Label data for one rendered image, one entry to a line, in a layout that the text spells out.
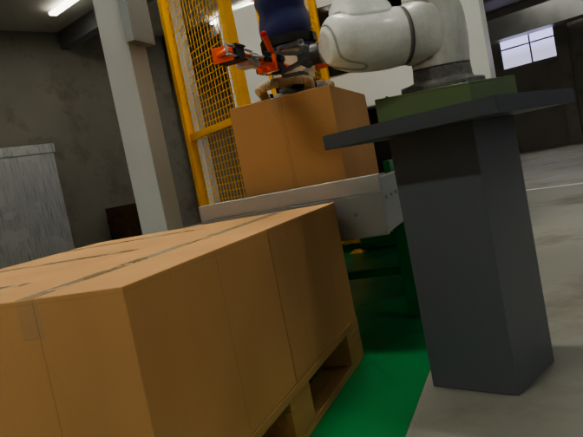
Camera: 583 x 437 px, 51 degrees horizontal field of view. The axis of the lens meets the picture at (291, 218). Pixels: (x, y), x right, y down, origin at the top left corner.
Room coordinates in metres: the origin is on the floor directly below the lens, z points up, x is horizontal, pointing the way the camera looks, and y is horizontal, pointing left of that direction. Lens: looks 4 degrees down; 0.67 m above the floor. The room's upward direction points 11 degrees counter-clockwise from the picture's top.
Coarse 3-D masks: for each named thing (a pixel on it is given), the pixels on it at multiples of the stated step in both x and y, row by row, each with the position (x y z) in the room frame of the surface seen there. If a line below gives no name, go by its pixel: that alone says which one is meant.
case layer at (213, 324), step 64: (64, 256) 2.01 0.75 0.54; (128, 256) 1.50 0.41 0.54; (192, 256) 1.21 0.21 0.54; (256, 256) 1.43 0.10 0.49; (320, 256) 1.85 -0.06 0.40; (0, 320) 1.06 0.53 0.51; (64, 320) 1.01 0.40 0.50; (128, 320) 0.96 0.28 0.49; (192, 320) 1.13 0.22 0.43; (256, 320) 1.37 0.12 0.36; (320, 320) 1.75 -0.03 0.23; (0, 384) 1.07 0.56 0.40; (64, 384) 1.02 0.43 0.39; (128, 384) 0.97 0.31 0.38; (192, 384) 1.09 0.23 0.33; (256, 384) 1.31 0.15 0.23
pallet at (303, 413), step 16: (352, 320) 2.03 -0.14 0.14; (352, 336) 1.99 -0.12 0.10; (336, 352) 1.96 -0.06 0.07; (352, 352) 1.96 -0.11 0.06; (336, 368) 1.94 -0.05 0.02; (352, 368) 1.94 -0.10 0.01; (304, 384) 1.55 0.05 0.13; (320, 384) 1.82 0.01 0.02; (336, 384) 1.79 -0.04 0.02; (288, 400) 1.44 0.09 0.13; (304, 400) 1.53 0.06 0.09; (320, 400) 1.70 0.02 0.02; (272, 416) 1.35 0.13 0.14; (288, 416) 1.45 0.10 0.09; (304, 416) 1.51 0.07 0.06; (320, 416) 1.61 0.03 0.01; (256, 432) 1.27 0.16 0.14; (272, 432) 1.47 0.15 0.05; (288, 432) 1.46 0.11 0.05; (304, 432) 1.49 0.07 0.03
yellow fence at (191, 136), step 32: (160, 0) 3.70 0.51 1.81; (224, 0) 3.06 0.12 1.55; (192, 32) 3.47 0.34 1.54; (224, 32) 3.08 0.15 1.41; (192, 64) 3.54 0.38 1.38; (224, 96) 3.26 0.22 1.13; (192, 128) 3.70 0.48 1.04; (224, 128) 3.33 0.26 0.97; (192, 160) 3.71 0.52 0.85; (224, 160) 3.40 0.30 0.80; (224, 192) 3.47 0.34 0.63
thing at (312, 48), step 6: (300, 48) 2.26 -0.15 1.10; (306, 48) 2.25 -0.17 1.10; (312, 48) 2.22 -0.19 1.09; (306, 54) 2.25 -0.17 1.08; (312, 54) 2.22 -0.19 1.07; (318, 54) 2.22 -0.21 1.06; (306, 60) 2.26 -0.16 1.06; (312, 60) 2.23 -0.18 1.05; (318, 60) 2.22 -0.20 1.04; (306, 66) 2.26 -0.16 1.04
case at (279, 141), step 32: (288, 96) 2.25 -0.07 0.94; (320, 96) 2.21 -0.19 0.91; (352, 96) 2.52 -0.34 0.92; (256, 128) 2.30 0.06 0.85; (288, 128) 2.26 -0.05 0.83; (320, 128) 2.22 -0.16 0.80; (352, 128) 2.42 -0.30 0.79; (256, 160) 2.31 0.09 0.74; (288, 160) 2.27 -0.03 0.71; (320, 160) 2.23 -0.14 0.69; (352, 160) 2.33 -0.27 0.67; (256, 192) 2.32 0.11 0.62
